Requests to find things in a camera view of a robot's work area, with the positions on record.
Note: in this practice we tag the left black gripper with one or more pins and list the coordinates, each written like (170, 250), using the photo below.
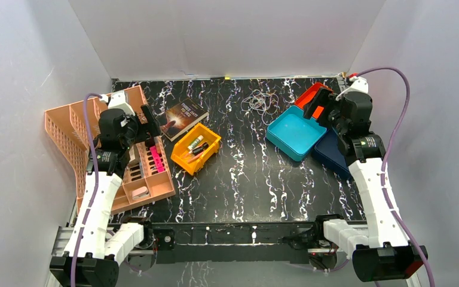
(141, 126)

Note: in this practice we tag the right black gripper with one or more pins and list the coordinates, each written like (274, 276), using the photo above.
(321, 99)

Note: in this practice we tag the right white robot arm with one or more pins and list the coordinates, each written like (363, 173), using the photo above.
(386, 252)

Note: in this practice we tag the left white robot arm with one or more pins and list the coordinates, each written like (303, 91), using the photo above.
(90, 258)

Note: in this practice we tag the orange square tray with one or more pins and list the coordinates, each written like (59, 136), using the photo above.
(310, 94)

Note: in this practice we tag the dark paperback book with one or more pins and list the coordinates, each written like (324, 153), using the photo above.
(180, 118)

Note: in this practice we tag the green white glue stick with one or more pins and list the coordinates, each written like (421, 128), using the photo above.
(195, 142)

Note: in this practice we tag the yellow plastic bin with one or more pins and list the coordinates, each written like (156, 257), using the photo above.
(194, 163)

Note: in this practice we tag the teal square tray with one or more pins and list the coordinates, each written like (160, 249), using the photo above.
(293, 134)

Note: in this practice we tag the peach plastic file organizer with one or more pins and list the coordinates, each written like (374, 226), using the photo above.
(70, 127)

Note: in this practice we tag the navy square tray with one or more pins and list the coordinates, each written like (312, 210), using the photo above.
(326, 152)

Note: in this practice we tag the black marker in bin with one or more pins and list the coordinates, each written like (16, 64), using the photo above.
(199, 149)

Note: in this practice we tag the white tape dispenser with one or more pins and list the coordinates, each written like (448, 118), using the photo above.
(139, 193)

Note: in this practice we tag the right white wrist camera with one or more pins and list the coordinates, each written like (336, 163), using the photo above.
(359, 84)

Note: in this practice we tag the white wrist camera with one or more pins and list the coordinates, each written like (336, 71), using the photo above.
(359, 84)
(117, 100)

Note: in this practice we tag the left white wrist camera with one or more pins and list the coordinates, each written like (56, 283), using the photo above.
(117, 100)

